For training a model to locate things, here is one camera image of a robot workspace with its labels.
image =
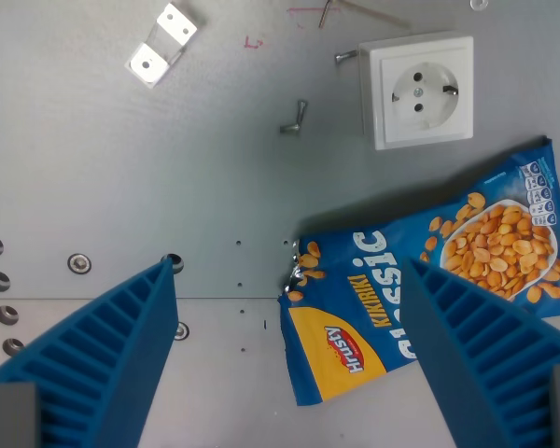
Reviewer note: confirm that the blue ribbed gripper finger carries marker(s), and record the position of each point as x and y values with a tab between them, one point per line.
485	354
107	354

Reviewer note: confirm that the hex bolt with washer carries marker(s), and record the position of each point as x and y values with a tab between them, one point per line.
181	331
79	263

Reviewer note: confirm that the blue peanut snack bag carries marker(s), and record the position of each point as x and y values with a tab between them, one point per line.
448	252

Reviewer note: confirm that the small steel screw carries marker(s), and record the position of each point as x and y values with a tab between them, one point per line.
295	118
345	56

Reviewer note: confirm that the long thin metal rod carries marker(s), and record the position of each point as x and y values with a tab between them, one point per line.
378	15

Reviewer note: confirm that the metal hex key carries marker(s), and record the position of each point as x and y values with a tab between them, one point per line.
326	12

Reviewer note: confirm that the white wall power socket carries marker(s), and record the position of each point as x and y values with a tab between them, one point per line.
417	91

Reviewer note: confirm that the bent metal bracket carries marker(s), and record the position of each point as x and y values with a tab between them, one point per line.
162	45

